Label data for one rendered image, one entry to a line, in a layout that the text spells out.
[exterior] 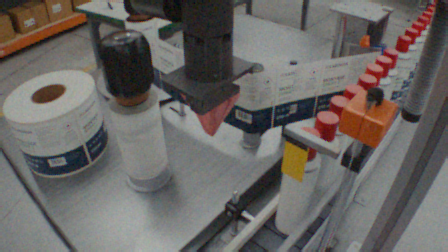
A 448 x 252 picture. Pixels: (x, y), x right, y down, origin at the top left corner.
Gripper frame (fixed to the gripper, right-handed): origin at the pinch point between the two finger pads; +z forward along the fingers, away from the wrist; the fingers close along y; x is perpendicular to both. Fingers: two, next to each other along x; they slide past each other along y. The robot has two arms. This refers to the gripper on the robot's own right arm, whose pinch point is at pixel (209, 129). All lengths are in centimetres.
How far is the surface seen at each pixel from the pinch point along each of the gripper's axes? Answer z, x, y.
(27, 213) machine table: 25.6, -31.7, 24.1
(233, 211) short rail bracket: 16.1, 3.9, -1.0
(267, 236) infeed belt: 19.7, 10.0, -2.7
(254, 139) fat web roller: 17.8, -5.4, -19.4
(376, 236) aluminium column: 11.9, 25.3, -8.2
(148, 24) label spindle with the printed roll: 3, -44, -24
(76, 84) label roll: 6.3, -36.6, 2.3
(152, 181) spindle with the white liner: 17.9, -12.7, 2.7
